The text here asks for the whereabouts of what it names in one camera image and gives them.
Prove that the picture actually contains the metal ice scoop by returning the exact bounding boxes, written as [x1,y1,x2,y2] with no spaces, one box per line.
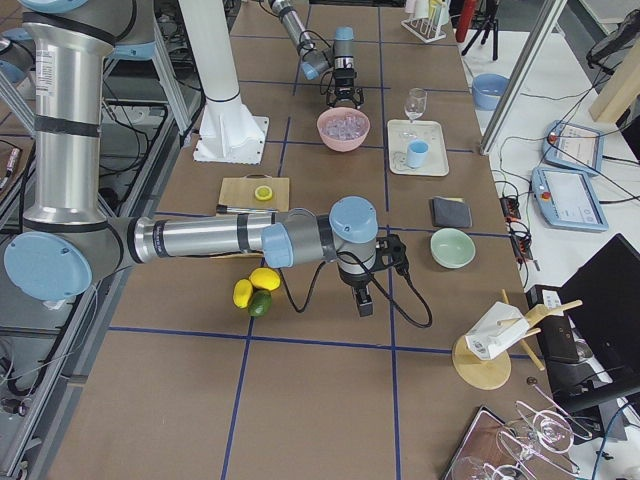
[216,204,278,215]

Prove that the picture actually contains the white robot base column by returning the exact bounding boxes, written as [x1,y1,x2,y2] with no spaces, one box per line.
[179,0,269,165]

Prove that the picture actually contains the clear ice cubes pile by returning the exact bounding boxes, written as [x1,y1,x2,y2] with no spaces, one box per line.
[320,113,367,141]

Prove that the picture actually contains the light blue cup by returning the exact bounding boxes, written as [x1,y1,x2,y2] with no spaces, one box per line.
[405,139,429,169]

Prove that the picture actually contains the wooden cup stand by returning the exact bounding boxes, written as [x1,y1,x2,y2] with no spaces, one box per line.
[452,290,583,390]

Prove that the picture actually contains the pink bowl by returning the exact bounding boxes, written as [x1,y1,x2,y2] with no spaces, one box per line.
[316,107,370,152]

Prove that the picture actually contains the cream serving tray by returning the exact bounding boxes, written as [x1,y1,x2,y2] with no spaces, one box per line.
[387,119,449,177]

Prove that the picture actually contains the clear wine glass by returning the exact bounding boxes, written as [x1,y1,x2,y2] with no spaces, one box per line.
[404,88,427,123]

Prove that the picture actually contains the green bowl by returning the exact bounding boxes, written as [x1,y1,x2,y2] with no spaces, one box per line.
[430,228,476,269]

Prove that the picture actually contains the yellow lemon upper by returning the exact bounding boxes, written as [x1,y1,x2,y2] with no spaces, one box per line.
[249,267,281,291]

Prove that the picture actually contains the yellow lemon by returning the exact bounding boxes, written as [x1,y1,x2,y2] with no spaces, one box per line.
[232,279,254,309]
[249,267,281,291]

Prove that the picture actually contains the green avocado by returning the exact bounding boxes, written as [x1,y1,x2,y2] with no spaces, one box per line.
[247,290,272,318]

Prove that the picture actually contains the grey folded cloth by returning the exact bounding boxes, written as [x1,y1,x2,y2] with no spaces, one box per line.
[430,197,472,228]

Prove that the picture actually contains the yellow lemon lower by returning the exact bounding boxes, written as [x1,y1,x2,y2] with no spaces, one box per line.
[232,279,254,309]

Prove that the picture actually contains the wooden cutting board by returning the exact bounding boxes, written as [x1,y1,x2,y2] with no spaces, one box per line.
[218,177,290,211]

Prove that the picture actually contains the blue bowl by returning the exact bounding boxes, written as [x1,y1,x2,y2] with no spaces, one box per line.
[471,73,509,111]

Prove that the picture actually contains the red fire extinguisher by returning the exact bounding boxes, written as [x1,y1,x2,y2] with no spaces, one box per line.
[455,0,476,43]

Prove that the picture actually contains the black tripod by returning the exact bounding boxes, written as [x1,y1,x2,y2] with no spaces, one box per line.
[461,0,500,61]

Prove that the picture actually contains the glasses on tray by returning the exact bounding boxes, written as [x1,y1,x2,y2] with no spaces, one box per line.
[441,396,593,479]

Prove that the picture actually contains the upper teach pendant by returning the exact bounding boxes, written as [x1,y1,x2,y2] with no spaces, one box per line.
[541,120,604,176]

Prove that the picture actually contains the teach pendant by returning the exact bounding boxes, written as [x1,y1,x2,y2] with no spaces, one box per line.
[541,120,604,176]
[531,167,609,232]

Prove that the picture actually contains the black laptop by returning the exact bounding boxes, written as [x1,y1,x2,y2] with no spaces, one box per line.
[542,233,640,414]

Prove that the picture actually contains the lower teach pendant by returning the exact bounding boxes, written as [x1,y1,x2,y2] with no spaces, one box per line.
[531,167,609,232]

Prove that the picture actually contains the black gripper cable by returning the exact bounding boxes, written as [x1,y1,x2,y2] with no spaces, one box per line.
[285,234,433,329]

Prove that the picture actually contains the white wire rack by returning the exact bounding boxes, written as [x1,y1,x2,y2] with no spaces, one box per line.
[401,0,449,44]

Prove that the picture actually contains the aluminium frame post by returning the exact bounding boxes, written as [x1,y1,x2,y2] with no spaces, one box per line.
[479,0,567,155]

